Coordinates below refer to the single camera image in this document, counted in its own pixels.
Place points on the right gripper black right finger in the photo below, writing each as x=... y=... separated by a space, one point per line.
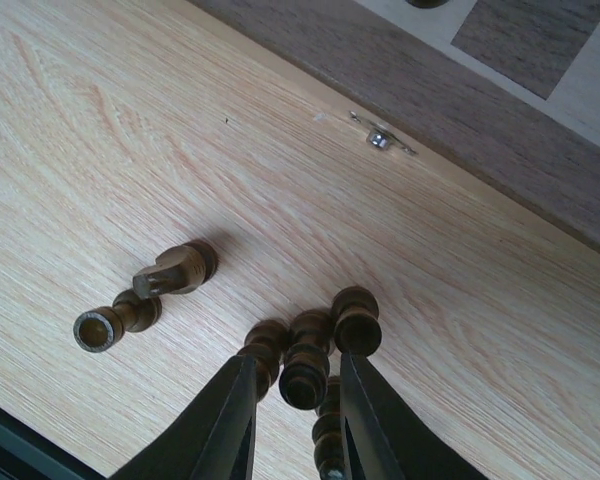
x=382 y=436

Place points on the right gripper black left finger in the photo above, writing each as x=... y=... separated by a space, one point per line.
x=213 y=438

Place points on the dark chess piece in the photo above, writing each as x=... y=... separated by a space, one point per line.
x=178 y=270
x=356 y=313
x=327 y=436
x=427 y=4
x=267 y=342
x=303 y=381
x=97 y=330

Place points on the metal board clasp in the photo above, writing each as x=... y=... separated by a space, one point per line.
x=381 y=137

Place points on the wooden chess board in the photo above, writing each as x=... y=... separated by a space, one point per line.
x=480 y=127

